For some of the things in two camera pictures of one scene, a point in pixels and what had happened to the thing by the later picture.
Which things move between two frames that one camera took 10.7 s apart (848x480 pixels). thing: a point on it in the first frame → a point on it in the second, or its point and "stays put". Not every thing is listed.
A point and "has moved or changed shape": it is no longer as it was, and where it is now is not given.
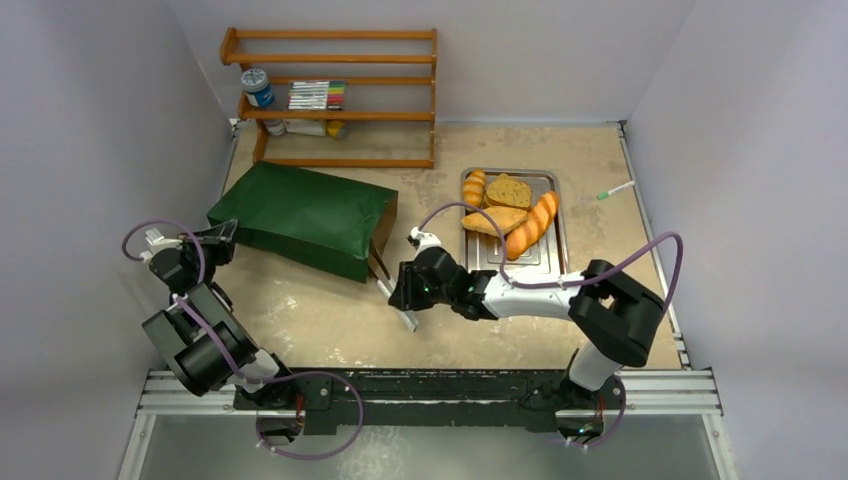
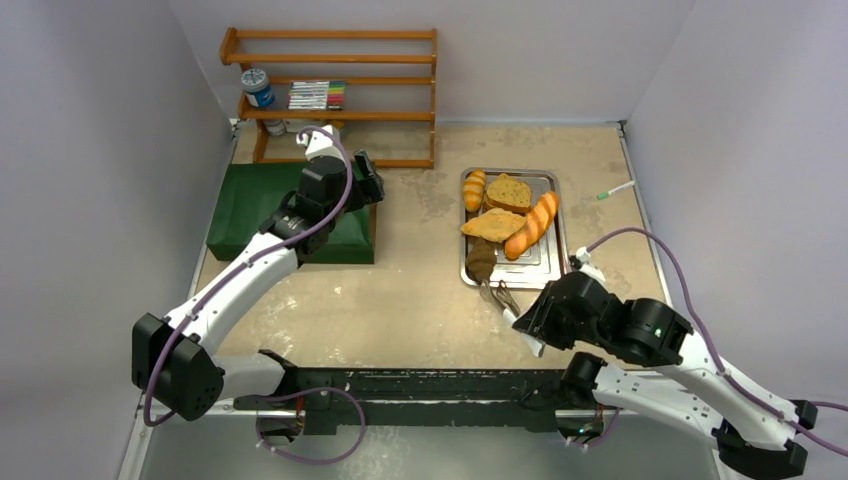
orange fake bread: [473, 188] stays put
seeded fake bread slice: [508, 191] stays put
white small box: [311, 127] stays put
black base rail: [465, 400] stays put
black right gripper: [403, 291] → [535, 317]
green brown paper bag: [310, 221] has moved or changed shape
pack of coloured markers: [316, 95] stays put
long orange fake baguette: [537, 223] stays put
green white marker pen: [606, 194] stays put
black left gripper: [219, 241] → [369, 188]
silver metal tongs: [387, 285] → [503, 299]
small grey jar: [275, 127] stays put
